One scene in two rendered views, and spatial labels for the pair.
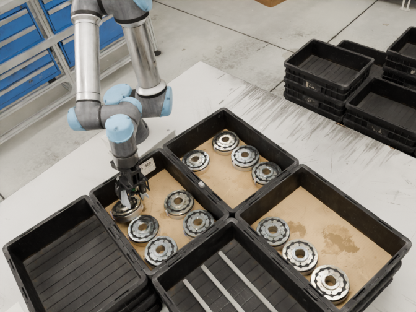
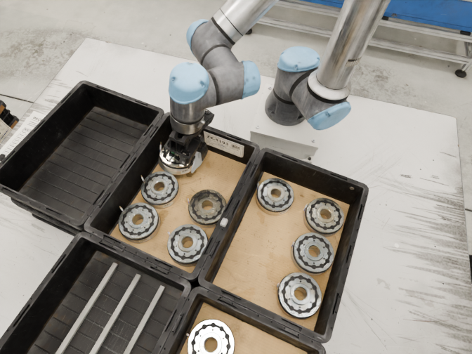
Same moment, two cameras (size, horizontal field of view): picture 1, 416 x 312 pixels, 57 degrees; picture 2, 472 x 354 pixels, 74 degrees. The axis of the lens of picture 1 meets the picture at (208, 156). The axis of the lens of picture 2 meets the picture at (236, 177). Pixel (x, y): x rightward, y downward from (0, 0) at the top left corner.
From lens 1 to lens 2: 0.70 m
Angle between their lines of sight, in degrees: 32
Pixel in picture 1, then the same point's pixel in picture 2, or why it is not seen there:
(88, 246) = (128, 148)
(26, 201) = not seen: hidden behind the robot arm
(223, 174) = (276, 237)
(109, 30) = (442, 10)
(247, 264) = (159, 329)
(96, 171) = (236, 105)
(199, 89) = (408, 140)
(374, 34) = not seen: outside the picture
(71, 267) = (101, 147)
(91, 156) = not seen: hidden behind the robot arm
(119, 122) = (187, 76)
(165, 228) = (174, 209)
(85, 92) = (223, 15)
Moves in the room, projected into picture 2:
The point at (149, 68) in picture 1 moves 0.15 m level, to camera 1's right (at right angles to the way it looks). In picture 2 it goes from (337, 62) to (387, 101)
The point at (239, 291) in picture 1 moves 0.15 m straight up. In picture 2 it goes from (122, 335) to (98, 330)
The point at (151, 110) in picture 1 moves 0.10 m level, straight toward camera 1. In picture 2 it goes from (303, 107) to (279, 126)
